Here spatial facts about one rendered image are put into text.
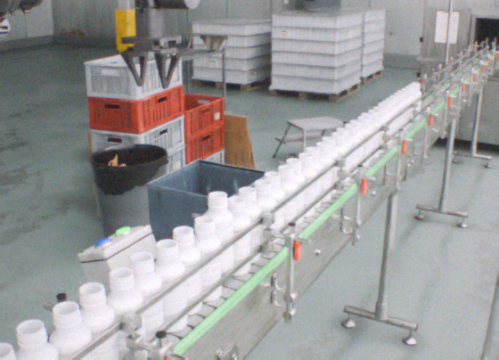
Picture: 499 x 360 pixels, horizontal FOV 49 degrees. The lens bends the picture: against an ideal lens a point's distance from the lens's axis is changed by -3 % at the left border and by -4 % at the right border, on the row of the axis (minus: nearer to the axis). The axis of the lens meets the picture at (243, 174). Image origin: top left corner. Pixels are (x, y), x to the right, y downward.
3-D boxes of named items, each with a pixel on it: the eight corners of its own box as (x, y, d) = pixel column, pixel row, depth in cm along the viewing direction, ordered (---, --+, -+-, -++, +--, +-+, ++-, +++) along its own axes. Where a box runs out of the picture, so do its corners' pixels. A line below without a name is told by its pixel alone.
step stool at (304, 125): (314, 151, 550) (315, 110, 536) (349, 169, 497) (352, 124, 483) (271, 157, 532) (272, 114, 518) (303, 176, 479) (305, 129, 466)
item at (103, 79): (137, 100, 346) (135, 65, 339) (85, 96, 361) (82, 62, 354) (184, 84, 400) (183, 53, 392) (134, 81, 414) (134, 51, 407)
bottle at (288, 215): (300, 229, 141) (303, 167, 135) (286, 237, 136) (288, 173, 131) (282, 223, 144) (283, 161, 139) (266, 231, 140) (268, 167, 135)
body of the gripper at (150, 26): (142, 44, 113) (140, 6, 110) (182, 45, 108) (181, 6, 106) (119, 46, 107) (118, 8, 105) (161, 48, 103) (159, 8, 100)
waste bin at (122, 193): (141, 278, 316) (133, 171, 295) (84, 259, 337) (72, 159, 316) (186, 247, 353) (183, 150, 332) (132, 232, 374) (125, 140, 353)
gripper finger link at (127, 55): (143, 83, 116) (141, 37, 113) (170, 85, 112) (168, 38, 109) (120, 88, 110) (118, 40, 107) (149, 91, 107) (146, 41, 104)
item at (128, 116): (139, 135, 354) (137, 100, 347) (87, 128, 369) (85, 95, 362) (185, 114, 407) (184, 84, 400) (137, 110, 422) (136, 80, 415)
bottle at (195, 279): (176, 298, 110) (172, 222, 105) (206, 302, 109) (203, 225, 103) (167, 315, 105) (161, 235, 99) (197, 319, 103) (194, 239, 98)
